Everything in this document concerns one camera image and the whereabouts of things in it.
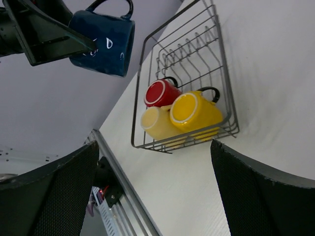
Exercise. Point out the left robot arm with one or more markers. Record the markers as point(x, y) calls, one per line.
point(39, 29)

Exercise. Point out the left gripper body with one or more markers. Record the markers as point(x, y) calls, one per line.
point(17, 30)

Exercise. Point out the pale yellow mug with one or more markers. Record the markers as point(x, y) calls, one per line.
point(157, 124)

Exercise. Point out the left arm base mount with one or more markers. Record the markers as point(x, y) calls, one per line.
point(105, 179)

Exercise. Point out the blue mug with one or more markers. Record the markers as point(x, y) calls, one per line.
point(113, 37)

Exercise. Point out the wire dish rack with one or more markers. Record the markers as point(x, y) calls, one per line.
point(189, 47)

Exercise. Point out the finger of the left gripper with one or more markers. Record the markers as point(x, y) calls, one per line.
point(55, 9)
point(54, 40)

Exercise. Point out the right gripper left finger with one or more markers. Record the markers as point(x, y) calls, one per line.
point(50, 200)

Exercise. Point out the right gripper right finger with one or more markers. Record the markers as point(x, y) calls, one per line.
point(260, 200)

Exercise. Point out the red mug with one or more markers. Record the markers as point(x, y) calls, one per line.
point(162, 92)

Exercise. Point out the white slotted cable duct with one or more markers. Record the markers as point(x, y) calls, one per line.
point(105, 213)

